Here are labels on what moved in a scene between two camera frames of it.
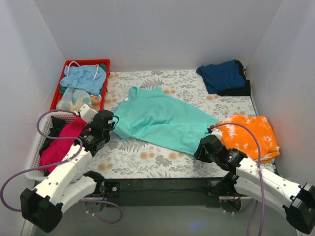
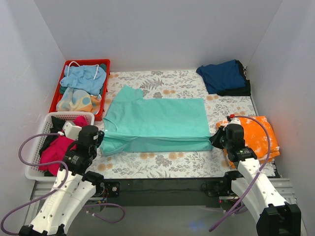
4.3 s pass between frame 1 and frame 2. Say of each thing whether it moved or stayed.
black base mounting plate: stayed
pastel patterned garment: stayed
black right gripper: moved
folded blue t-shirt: stayed
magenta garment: stayed
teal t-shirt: moved
